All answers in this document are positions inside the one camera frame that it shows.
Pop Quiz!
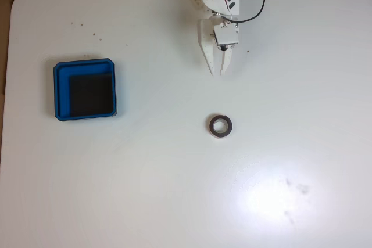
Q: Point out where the blue square box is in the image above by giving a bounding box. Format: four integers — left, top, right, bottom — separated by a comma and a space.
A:
53, 57, 119, 123

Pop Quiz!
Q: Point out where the white square camera box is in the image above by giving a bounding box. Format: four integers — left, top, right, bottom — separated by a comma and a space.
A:
213, 23, 239, 47

